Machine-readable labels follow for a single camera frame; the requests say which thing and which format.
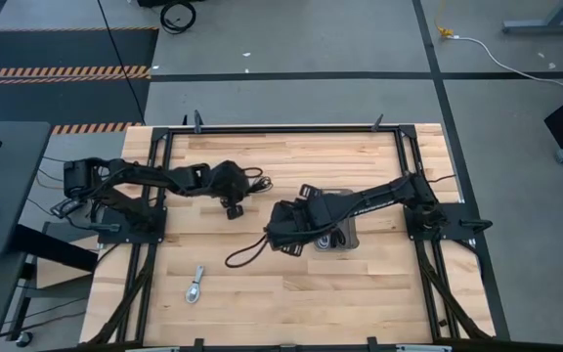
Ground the white USB-C cable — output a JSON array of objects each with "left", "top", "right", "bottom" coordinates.
[{"left": 184, "top": 265, "right": 206, "bottom": 305}]

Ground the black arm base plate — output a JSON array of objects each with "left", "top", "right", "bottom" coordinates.
[
  {"left": 403, "top": 201, "right": 481, "bottom": 242},
  {"left": 97, "top": 204, "right": 169, "bottom": 245}
]

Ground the yellow power plug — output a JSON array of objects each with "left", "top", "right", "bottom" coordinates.
[{"left": 432, "top": 0, "right": 455, "bottom": 40}]

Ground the long black floor cable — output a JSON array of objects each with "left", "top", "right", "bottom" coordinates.
[{"left": 95, "top": 0, "right": 147, "bottom": 126}]

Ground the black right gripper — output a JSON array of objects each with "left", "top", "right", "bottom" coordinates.
[{"left": 265, "top": 183, "right": 335, "bottom": 258}]

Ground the coiled black floor cable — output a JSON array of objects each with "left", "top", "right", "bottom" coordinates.
[{"left": 158, "top": 0, "right": 197, "bottom": 36}]

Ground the white floor cable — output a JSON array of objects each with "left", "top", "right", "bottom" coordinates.
[{"left": 450, "top": 34, "right": 563, "bottom": 101}]

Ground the black aluminium table frame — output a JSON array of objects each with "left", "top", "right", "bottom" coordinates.
[{"left": 85, "top": 110, "right": 512, "bottom": 352}]

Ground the black hazard-striped floor mat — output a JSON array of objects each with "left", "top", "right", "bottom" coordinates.
[{"left": 0, "top": 25, "right": 160, "bottom": 136}]

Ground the grey metal table leg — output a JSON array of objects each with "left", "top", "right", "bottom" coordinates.
[{"left": 501, "top": 0, "right": 563, "bottom": 35}]

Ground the black office desk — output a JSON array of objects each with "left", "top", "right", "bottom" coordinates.
[{"left": 0, "top": 120, "right": 100, "bottom": 352}]

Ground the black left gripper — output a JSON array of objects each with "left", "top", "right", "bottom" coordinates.
[{"left": 207, "top": 159, "right": 252, "bottom": 221}]

